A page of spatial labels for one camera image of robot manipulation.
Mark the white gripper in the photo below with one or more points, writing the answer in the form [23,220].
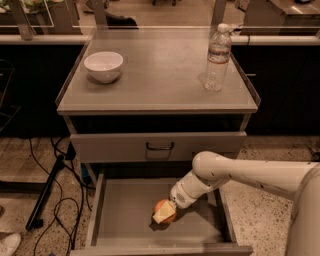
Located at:
[179,195]

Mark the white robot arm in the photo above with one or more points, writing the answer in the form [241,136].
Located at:
[296,181]

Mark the open grey middle drawer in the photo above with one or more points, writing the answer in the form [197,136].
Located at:
[121,222]

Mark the grey top drawer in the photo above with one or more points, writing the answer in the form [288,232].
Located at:
[143,147]

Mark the grey drawer cabinet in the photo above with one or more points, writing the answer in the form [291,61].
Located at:
[160,89]

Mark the black metal stand leg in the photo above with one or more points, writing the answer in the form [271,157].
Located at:
[34,220]

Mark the white ceramic bowl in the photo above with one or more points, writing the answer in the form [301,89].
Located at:
[105,66]

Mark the white shoe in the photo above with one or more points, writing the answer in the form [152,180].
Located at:
[10,244]

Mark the clear plastic water bottle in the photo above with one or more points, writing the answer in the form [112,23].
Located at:
[218,56]

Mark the white counter rail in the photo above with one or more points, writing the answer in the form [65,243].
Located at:
[236,40]

